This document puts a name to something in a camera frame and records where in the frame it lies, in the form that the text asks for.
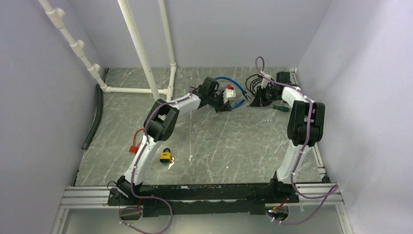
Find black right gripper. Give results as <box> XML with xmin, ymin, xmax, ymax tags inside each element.
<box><xmin>250</xmin><ymin>85</ymin><xmax>280</xmax><ymax>108</ymax></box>

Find blue cable lock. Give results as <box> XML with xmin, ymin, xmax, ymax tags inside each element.
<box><xmin>215</xmin><ymin>77</ymin><xmax>252</xmax><ymax>110</ymax></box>

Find keys of yellow padlock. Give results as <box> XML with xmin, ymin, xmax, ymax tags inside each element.
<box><xmin>168</xmin><ymin>157</ymin><xmax>174</xmax><ymax>170</ymax></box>

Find yellow padlock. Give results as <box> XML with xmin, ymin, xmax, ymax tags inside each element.
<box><xmin>159</xmin><ymin>148</ymin><xmax>172</xmax><ymax>164</ymax></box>

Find red cable padlock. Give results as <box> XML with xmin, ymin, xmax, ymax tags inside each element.
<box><xmin>129</xmin><ymin>128</ymin><xmax>144</xmax><ymax>154</ymax></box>

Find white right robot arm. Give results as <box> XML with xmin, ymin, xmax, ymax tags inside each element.
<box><xmin>250</xmin><ymin>71</ymin><xmax>325</xmax><ymax>202</ymax></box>

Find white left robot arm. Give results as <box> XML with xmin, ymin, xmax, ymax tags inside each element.
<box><xmin>116</xmin><ymin>77</ymin><xmax>231</xmax><ymax>205</ymax></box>

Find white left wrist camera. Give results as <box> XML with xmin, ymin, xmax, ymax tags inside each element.
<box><xmin>223</xmin><ymin>84</ymin><xmax>237</xmax><ymax>102</ymax></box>

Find black coiled cable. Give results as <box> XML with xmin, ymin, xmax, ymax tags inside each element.
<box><xmin>245</xmin><ymin>74</ymin><xmax>268</xmax><ymax>98</ymax></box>

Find green handled screwdriver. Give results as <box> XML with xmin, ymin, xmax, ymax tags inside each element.
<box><xmin>273</xmin><ymin>105</ymin><xmax>290</xmax><ymax>113</ymax></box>

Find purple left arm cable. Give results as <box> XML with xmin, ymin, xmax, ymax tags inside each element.
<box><xmin>118</xmin><ymin>86</ymin><xmax>201</xmax><ymax>234</ymax></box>

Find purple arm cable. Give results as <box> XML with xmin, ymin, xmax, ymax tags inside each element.
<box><xmin>118</xmin><ymin>86</ymin><xmax>201</xmax><ymax>234</ymax></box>
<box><xmin>255</xmin><ymin>56</ymin><xmax>339</xmax><ymax>226</ymax></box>

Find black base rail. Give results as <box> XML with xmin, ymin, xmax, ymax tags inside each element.
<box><xmin>108</xmin><ymin>179</ymin><xmax>299</xmax><ymax>217</ymax></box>

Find aluminium extrusion frame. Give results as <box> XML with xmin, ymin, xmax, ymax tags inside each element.
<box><xmin>52</xmin><ymin>144</ymin><xmax>354</xmax><ymax>234</ymax></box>

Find black corrugated hose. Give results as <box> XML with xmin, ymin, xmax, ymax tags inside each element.
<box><xmin>81</xmin><ymin>84</ymin><xmax>105</xmax><ymax>151</ymax></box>

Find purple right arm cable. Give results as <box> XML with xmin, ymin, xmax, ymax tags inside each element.
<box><xmin>255</xmin><ymin>56</ymin><xmax>339</xmax><ymax>226</ymax></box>

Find white PVC pipe frame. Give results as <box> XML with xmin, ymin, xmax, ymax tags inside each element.
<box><xmin>38</xmin><ymin>0</ymin><xmax>177</xmax><ymax>101</ymax></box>

